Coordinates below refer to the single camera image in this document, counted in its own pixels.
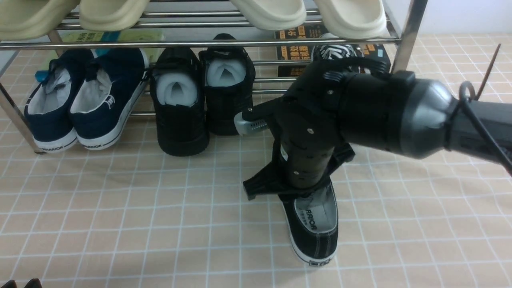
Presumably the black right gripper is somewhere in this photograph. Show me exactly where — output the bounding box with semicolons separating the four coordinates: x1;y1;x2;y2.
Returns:
242;60;356;200

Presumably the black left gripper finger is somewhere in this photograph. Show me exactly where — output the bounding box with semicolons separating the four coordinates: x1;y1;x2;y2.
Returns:
0;280;18;288
24;278;42;288

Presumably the black canvas sneaker white sole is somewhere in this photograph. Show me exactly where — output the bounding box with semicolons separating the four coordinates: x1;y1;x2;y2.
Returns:
279;182;338;267

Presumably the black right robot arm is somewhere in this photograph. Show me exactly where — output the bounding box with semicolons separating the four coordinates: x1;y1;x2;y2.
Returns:
234;57;511;200

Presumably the metal shoe rack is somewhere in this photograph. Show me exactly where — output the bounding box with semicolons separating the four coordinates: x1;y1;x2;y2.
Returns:
1;0;427;154

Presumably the black orange printed box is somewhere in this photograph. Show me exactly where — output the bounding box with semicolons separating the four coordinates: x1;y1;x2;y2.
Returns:
275;24;391;69

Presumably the black sneaker right one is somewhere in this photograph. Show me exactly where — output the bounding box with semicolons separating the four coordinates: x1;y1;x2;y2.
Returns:
198;46;256;136

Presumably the black sneaker one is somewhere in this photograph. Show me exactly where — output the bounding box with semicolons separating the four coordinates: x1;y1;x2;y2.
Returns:
198;46;256;136
149;47;210;157

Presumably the cream slipper far right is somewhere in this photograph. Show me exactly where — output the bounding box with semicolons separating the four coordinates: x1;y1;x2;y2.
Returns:
314;0;386;39

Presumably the cream slipper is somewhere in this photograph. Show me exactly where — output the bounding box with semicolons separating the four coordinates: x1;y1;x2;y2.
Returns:
314;0;386;39
230;0;307;31

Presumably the beige checkered floor mat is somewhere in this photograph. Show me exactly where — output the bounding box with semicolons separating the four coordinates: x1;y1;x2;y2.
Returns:
0;34;512;288

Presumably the black sneaker left one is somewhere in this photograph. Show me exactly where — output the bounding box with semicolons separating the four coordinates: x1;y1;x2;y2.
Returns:
149;47;210;157

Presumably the navy sneaker left one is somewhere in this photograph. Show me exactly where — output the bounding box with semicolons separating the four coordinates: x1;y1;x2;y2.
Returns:
24;49;96;153

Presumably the navy sneaker one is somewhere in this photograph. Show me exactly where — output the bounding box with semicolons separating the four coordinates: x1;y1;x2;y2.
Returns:
24;49;96;153
69;48;150;150

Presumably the navy sneaker right one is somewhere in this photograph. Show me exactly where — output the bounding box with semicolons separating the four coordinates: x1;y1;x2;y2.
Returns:
69;48;150;150

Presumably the beige slipper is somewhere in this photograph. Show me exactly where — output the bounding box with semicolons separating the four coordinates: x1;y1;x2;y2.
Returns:
0;0;80;41
79;0;150;32

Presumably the beige slipper far left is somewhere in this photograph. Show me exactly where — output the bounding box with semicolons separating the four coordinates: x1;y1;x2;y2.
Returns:
0;0;80;41

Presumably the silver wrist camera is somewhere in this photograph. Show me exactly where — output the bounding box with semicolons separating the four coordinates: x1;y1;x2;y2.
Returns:
234;112;268;136

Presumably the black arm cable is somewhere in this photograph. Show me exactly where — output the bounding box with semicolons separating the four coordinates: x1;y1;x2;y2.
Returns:
458;81;512;176

